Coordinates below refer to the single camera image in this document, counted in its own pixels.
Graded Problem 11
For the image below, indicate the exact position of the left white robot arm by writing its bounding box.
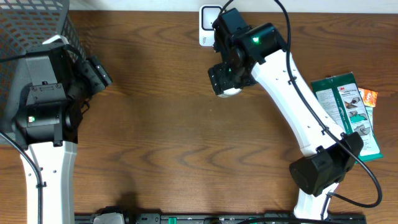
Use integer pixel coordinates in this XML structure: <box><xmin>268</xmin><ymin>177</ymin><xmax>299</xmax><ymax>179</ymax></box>
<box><xmin>6</xmin><ymin>43</ymin><xmax>129</xmax><ymax>223</ymax></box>

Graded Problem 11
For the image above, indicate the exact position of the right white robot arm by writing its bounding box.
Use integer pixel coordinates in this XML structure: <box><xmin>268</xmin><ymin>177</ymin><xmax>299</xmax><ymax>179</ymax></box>
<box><xmin>208</xmin><ymin>21</ymin><xmax>364</xmax><ymax>221</ymax></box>

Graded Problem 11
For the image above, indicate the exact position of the blue white round tub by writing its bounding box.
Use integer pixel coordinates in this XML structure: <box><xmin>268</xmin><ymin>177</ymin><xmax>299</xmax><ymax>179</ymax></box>
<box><xmin>218</xmin><ymin>88</ymin><xmax>242</xmax><ymax>98</ymax></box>

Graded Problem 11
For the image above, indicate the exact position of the grey mesh basket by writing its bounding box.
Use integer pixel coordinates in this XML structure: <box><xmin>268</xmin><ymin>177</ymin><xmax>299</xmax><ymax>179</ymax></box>
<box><xmin>1</xmin><ymin>0</ymin><xmax>86</xmax><ymax>140</ymax></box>

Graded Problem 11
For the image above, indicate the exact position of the white barcode scanner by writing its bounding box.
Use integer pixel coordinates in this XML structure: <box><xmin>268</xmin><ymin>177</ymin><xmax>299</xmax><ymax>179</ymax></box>
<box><xmin>199</xmin><ymin>4</ymin><xmax>221</xmax><ymax>47</ymax></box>

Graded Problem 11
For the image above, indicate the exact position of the orange small packet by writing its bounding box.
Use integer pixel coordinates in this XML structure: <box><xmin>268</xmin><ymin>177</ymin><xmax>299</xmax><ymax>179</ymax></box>
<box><xmin>358</xmin><ymin>88</ymin><xmax>378</xmax><ymax>108</ymax></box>

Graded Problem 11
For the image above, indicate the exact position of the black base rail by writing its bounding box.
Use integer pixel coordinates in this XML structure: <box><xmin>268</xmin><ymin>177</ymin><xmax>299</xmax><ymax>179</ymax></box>
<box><xmin>74</xmin><ymin>212</ymin><xmax>368</xmax><ymax>224</ymax></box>

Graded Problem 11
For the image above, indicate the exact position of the green 3M wipes pack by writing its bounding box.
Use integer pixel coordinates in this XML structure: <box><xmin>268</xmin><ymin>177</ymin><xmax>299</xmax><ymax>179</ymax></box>
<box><xmin>311</xmin><ymin>73</ymin><xmax>383</xmax><ymax>162</ymax></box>

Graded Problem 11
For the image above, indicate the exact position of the mint green snack pack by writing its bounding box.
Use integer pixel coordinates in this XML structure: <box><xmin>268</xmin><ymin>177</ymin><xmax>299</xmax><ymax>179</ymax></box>
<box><xmin>366</xmin><ymin>106</ymin><xmax>373</xmax><ymax>136</ymax></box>

